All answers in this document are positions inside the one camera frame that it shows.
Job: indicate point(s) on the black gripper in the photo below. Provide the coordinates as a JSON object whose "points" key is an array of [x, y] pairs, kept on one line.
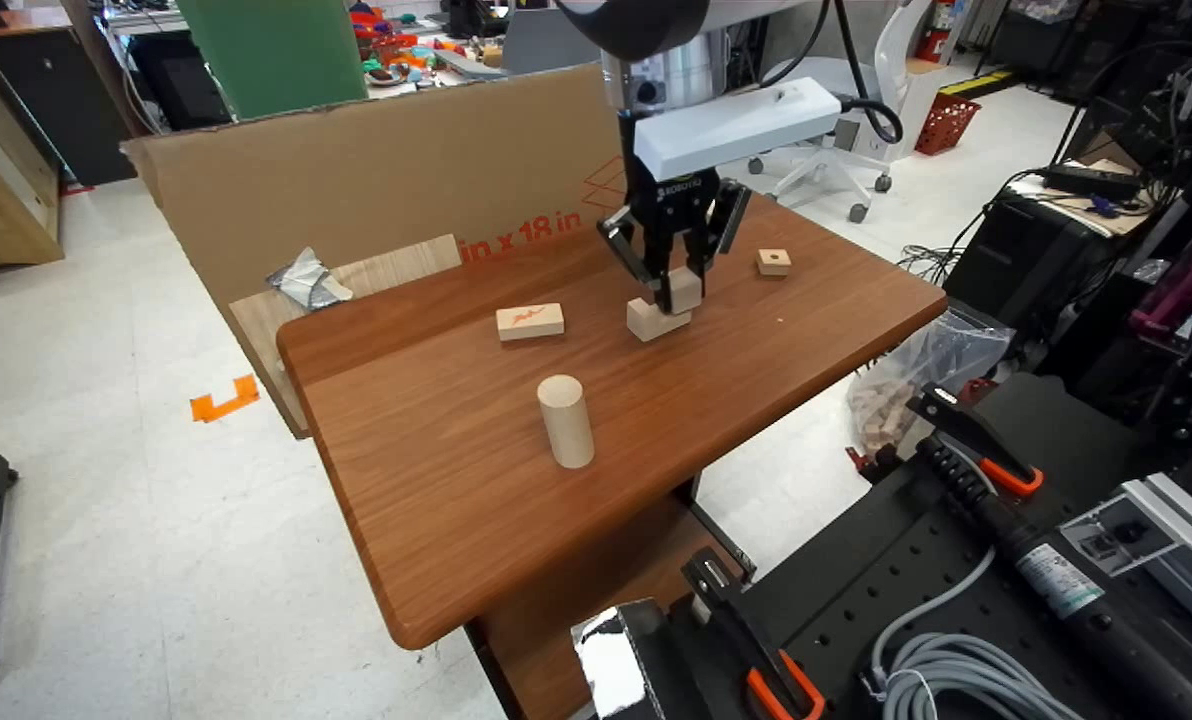
{"points": [[679, 200]]}

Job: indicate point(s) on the wooden cube block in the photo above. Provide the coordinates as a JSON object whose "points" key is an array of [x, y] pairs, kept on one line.
{"points": [[685, 290]]}

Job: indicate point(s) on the Franka robot arm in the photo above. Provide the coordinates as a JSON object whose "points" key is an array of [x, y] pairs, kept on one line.
{"points": [[628, 27]]}

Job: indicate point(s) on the L-shaped wooden block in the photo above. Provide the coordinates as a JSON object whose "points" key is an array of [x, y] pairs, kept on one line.
{"points": [[645, 322]]}

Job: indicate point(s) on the square wooden block with hole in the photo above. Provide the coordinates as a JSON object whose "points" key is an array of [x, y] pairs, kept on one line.
{"points": [[769, 265]]}

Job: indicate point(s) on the small notched wooden block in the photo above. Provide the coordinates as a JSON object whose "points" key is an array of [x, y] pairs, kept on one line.
{"points": [[531, 326]]}

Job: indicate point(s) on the wooden cylinder block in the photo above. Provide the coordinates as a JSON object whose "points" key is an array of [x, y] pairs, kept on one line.
{"points": [[567, 426]]}

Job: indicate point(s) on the clear plastic bag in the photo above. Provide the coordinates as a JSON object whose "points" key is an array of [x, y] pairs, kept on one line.
{"points": [[936, 364]]}

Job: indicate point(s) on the large cardboard box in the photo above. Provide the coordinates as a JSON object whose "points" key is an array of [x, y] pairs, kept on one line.
{"points": [[358, 172]]}

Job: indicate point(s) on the red fire extinguisher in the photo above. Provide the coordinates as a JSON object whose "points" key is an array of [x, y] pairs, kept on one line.
{"points": [[936, 34]]}

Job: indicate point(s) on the colourful toy pile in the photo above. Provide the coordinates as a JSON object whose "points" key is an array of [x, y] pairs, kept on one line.
{"points": [[403, 55]]}

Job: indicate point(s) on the black side table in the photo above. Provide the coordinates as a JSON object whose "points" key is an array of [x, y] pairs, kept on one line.
{"points": [[1023, 255]]}

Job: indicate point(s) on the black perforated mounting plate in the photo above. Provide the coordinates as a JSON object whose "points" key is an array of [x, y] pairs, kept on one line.
{"points": [[862, 572]]}

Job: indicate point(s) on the wooden lower table shelf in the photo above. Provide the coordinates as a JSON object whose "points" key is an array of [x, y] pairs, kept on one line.
{"points": [[557, 613]]}

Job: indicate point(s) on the black remote control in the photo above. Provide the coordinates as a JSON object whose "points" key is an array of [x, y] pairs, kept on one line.
{"points": [[1091, 180]]}

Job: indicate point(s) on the black rod silver label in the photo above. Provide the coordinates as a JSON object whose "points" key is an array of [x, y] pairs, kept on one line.
{"points": [[1009, 535]]}

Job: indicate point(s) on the green board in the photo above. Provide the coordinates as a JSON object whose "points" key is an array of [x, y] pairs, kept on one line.
{"points": [[271, 55]]}

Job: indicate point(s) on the black equipment rack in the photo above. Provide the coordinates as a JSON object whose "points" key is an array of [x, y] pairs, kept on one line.
{"points": [[1158, 81]]}

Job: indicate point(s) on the magenta padded object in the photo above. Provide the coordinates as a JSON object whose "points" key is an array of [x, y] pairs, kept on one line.
{"points": [[1182, 287]]}

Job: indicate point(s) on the dark cabinet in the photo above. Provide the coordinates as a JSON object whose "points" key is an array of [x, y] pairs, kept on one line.
{"points": [[78, 107]]}

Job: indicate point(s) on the light wooden cabinet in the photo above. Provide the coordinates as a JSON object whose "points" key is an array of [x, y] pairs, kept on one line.
{"points": [[0, 186]]}

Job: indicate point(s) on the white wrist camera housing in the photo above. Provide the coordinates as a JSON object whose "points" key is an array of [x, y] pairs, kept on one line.
{"points": [[743, 125]]}

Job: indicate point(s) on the shiny metal bracket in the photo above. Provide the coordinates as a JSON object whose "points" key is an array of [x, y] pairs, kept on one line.
{"points": [[617, 665]]}

